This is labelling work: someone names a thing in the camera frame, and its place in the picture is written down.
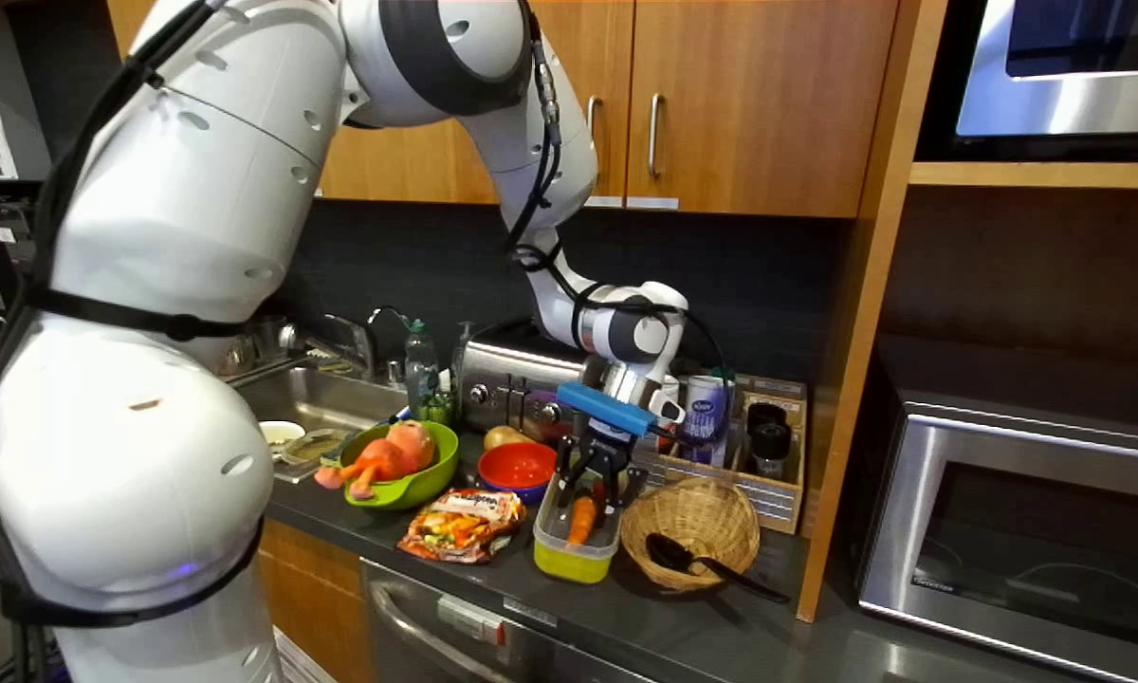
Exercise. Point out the stainless dishwasher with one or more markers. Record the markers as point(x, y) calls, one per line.
point(431, 636)

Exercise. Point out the chrome faucet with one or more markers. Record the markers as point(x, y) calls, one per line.
point(341, 344)

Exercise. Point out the green bowl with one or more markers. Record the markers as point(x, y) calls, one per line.
point(419, 487)

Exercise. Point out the woven wicker basket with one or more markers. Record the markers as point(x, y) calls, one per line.
point(707, 518)

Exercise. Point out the stainless steel sink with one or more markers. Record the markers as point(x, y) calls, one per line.
point(308, 410)

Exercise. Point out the yellow potato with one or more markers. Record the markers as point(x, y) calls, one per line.
point(504, 439)

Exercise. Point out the upper microwave oven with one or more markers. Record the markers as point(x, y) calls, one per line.
point(1032, 81)

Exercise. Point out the instant noodle packet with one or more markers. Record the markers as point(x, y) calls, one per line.
point(463, 525)

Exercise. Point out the clear yellow plastic container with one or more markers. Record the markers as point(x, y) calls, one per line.
point(573, 564)

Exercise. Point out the red bowl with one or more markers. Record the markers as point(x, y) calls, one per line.
point(517, 468)

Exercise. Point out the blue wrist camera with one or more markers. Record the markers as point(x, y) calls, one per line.
point(600, 408)

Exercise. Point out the black plastic spoon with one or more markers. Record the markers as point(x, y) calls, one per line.
point(678, 554)

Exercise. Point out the wooden crate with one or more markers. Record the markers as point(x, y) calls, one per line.
point(780, 502)

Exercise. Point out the black jar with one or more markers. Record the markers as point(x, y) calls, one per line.
point(767, 439)

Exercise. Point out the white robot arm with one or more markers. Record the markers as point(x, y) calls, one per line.
point(131, 474)

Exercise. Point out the orange toy carrot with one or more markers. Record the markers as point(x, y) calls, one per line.
point(582, 520)

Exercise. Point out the orange plush toy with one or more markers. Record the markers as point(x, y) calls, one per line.
point(403, 450)

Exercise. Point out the purple white canister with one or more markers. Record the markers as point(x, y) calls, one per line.
point(705, 430)

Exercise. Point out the stainless microwave oven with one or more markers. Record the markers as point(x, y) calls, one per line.
point(1006, 502)

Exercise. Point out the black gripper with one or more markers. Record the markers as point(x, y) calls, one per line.
point(596, 455)

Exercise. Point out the silver toaster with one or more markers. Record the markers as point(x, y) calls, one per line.
point(498, 384)

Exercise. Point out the wooden upper cabinets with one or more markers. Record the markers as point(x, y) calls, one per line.
point(723, 100)

